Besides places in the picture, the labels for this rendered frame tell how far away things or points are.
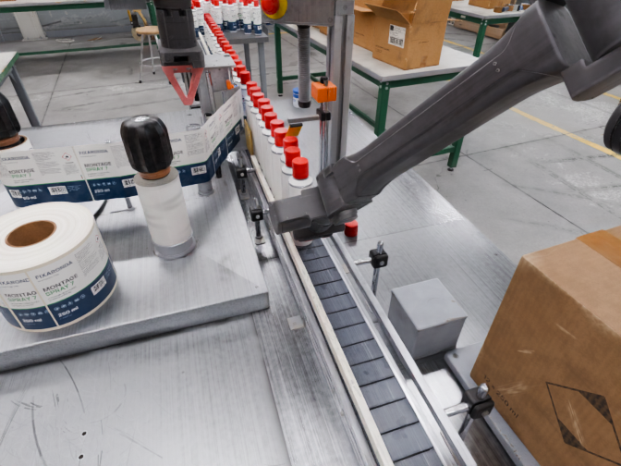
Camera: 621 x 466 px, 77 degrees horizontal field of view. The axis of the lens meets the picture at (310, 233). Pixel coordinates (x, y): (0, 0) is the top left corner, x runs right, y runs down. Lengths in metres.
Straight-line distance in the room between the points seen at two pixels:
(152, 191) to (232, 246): 0.22
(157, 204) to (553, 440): 0.74
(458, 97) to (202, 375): 0.59
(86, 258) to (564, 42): 0.73
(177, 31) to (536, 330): 0.67
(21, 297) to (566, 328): 0.80
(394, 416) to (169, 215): 0.55
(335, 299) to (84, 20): 7.97
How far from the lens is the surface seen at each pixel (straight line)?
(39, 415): 0.82
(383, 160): 0.50
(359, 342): 0.71
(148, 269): 0.90
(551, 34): 0.39
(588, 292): 0.55
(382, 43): 2.75
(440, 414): 0.57
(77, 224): 0.82
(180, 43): 0.72
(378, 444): 0.59
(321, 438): 0.68
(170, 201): 0.82
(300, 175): 0.78
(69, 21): 8.49
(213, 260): 0.87
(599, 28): 0.38
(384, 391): 0.66
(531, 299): 0.58
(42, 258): 0.77
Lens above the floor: 1.45
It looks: 38 degrees down
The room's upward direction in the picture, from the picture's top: straight up
